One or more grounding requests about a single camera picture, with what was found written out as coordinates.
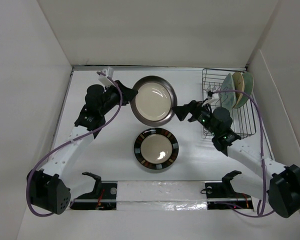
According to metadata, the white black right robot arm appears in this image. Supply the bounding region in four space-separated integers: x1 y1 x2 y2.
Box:
171 90 300 218

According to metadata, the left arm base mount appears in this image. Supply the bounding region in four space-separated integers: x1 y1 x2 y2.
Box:
69 171 118 211

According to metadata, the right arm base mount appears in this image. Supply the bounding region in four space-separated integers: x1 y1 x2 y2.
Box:
200 170 254 210

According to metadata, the brown rimmed cream plate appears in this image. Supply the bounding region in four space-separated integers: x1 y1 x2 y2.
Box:
130 75 178 127

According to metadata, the black striped rim plate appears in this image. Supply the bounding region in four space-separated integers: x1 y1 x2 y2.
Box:
133 127 179 171

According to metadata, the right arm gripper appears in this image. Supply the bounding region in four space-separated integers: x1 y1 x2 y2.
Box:
171 98 218 137

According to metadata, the dark wire dish rack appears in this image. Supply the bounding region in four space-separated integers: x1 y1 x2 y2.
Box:
202 68 257 139

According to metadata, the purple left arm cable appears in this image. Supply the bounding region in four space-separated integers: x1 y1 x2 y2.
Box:
26 71 123 217

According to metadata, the light blue rectangular plate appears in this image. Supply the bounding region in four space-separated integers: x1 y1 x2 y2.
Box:
219 73 237 111

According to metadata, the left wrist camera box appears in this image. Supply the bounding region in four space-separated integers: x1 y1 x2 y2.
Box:
98 66 114 87

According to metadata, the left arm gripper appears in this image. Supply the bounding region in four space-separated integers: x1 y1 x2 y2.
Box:
99 80 137 116

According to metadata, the beige bird painted plate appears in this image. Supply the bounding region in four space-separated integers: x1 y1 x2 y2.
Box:
232 71 245 108

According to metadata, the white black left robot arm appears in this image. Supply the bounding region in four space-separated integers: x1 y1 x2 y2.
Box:
26 80 138 218

